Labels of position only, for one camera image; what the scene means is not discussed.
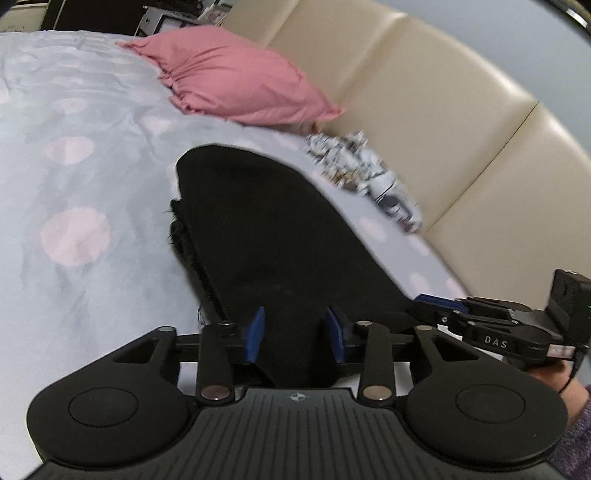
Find black jeans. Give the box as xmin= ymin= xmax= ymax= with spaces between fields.
xmin=171 ymin=145 xmax=416 ymax=389

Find purple knit sleeve forearm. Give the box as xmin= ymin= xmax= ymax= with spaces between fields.
xmin=550 ymin=401 xmax=591 ymax=480

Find person's right hand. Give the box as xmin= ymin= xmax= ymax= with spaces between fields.
xmin=527 ymin=360 xmax=590 ymax=426

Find beige padded headboard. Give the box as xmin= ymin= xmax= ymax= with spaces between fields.
xmin=223 ymin=1 xmax=590 ymax=307

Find black white patterned cloth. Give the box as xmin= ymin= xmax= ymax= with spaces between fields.
xmin=307 ymin=131 xmax=424 ymax=233

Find grey pink-dotted bed sheet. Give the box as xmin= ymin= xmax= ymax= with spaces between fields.
xmin=1 ymin=31 xmax=466 ymax=479

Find pink pillow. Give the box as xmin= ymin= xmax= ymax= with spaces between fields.
xmin=119 ymin=25 xmax=344 ymax=126

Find white bedside table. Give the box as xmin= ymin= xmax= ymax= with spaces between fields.
xmin=134 ymin=3 xmax=232 ymax=37

